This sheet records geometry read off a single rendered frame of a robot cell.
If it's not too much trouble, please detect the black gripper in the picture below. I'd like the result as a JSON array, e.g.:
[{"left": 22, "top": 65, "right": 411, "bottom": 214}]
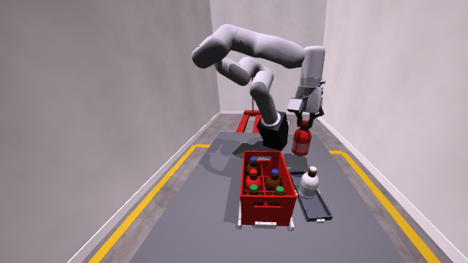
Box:
[{"left": 295, "top": 85, "right": 324, "bottom": 129}]

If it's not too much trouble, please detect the white bottle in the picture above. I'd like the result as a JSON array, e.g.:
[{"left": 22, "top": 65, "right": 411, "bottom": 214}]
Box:
[{"left": 298, "top": 167, "right": 319, "bottom": 199}]

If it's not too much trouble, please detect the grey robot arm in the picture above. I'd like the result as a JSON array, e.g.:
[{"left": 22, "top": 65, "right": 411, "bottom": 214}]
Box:
[{"left": 192, "top": 24, "right": 325, "bottom": 127}]

